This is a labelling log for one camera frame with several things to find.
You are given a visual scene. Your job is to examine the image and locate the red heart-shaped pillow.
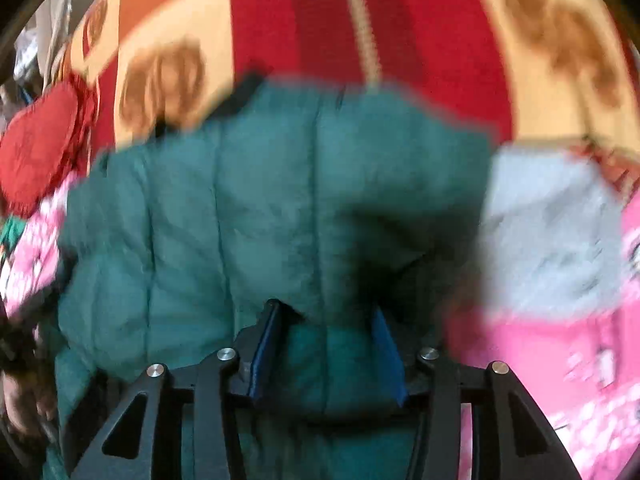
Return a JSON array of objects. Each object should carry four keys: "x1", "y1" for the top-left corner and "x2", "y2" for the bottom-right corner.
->
[{"x1": 1, "y1": 74, "x2": 99, "y2": 219}]

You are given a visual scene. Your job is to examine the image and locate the red orange rose blanket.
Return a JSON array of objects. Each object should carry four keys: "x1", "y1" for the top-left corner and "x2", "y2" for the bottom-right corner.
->
[{"x1": 58, "y1": 0, "x2": 639, "y2": 197}]

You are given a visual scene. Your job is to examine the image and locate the beige left curtain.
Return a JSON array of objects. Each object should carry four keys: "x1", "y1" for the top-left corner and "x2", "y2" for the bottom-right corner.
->
[{"x1": 13, "y1": 0, "x2": 74, "y2": 86}]

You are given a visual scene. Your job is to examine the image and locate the dark green puffer jacket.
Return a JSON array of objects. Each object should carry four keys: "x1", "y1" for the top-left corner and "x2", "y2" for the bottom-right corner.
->
[{"x1": 55, "y1": 81, "x2": 492, "y2": 479}]

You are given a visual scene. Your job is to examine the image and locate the green knitted garment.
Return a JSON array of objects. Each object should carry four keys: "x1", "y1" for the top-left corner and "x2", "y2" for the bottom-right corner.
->
[{"x1": 0, "y1": 216, "x2": 26, "y2": 260}]

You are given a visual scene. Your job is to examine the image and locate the grey folded garment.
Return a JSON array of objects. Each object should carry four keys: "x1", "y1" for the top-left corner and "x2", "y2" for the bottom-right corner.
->
[{"x1": 477, "y1": 148, "x2": 624, "y2": 318}]

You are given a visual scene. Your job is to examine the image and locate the pink penguin fleece blanket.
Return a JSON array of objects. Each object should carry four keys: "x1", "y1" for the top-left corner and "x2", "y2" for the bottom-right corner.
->
[{"x1": 0, "y1": 169, "x2": 640, "y2": 480}]

